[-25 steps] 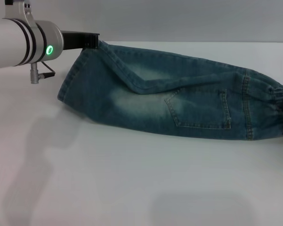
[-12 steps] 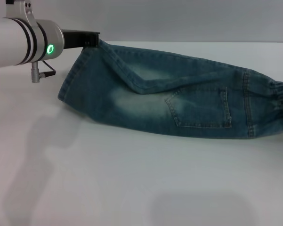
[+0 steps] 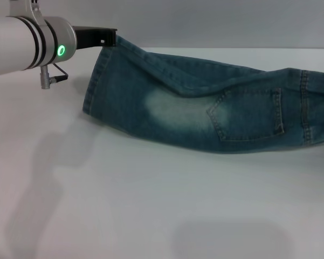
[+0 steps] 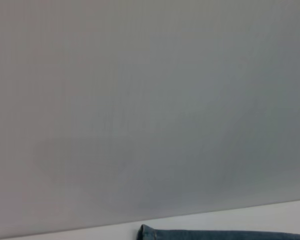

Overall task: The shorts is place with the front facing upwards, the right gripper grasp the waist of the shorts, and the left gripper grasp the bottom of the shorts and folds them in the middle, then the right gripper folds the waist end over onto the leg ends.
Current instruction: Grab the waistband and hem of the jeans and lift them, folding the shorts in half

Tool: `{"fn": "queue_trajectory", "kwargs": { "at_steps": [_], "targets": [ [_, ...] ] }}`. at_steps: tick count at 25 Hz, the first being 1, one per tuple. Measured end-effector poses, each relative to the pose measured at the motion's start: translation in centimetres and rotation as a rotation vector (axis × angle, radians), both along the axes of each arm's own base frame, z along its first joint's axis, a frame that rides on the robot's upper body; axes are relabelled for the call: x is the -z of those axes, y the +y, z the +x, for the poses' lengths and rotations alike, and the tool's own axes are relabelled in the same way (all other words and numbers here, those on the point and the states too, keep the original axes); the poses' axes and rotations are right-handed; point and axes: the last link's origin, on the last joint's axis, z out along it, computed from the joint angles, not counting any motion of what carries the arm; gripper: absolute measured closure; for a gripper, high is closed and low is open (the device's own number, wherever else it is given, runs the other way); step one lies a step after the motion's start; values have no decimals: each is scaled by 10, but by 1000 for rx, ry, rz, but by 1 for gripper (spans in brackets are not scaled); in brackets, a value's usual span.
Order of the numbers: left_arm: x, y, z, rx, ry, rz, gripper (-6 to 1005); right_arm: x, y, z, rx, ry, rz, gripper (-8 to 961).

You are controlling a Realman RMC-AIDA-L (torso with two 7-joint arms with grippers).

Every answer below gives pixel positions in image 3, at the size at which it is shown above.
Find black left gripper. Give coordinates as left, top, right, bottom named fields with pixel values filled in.
left=71, top=25, right=118, bottom=51

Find blue denim shorts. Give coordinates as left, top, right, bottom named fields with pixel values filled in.
left=81, top=35, right=324, bottom=155

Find left arm connector cable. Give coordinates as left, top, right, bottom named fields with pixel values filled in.
left=39, top=63, right=69, bottom=90

